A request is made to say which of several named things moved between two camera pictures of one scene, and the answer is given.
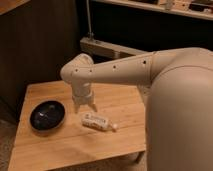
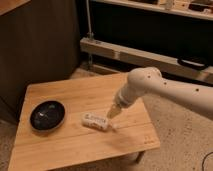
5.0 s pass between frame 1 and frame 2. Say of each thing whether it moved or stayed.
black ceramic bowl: stayed
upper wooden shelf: stayed
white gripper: moved
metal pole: stayed
